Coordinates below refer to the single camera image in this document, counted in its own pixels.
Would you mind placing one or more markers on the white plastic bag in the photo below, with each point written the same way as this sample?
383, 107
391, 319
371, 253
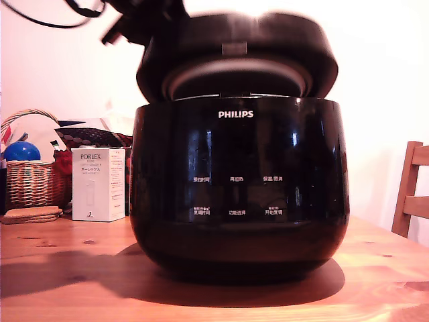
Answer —
117, 112

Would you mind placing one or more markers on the woven wicker basket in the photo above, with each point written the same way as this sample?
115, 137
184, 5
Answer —
31, 186

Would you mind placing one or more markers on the black Philips rice cooker body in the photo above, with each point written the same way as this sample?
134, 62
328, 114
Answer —
239, 161

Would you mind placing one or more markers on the white paper sheet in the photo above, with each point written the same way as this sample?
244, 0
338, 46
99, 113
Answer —
37, 131

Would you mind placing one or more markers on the wooden chair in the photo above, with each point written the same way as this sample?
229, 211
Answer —
405, 188

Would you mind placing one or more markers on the blue ball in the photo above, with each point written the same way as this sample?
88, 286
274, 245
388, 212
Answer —
21, 151

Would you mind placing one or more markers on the white Porlex box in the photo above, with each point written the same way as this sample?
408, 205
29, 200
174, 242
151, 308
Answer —
97, 188

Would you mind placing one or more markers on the black rice cooker lid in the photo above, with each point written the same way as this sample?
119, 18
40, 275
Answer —
234, 33

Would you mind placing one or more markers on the dark dotted cloth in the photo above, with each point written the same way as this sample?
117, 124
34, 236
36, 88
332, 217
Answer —
94, 135

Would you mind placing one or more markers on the red cloth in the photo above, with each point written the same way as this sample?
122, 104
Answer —
63, 174

